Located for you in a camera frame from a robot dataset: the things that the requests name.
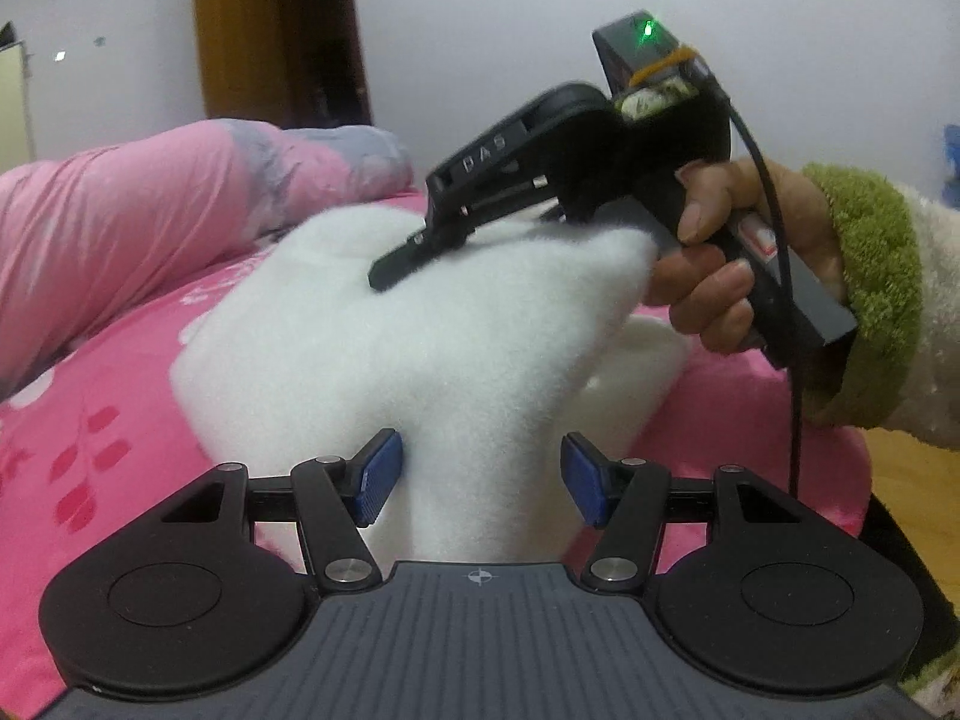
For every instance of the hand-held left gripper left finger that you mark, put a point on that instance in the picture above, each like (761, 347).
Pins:
(379, 476)

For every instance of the pink floral blanket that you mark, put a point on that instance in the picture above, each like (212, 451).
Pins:
(112, 405)

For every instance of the green shaggy rug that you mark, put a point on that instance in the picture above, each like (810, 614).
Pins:
(941, 682)

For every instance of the person's right hand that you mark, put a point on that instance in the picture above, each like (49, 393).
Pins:
(806, 210)

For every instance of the wooden door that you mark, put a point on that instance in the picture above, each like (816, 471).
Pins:
(277, 37)

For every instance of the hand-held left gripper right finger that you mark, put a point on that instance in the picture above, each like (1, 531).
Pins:
(585, 480)

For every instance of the pink grey quilt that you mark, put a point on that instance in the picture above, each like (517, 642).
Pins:
(135, 217)

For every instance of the pale yellow wardrobe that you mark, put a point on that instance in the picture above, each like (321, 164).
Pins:
(15, 105)

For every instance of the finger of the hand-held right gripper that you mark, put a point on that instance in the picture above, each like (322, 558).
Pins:
(405, 259)

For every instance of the cream fleece garment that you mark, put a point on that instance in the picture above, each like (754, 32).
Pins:
(465, 360)

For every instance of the person's right forearm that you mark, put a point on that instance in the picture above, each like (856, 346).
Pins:
(885, 277)

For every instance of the blue object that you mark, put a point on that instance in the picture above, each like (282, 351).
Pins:
(951, 165)

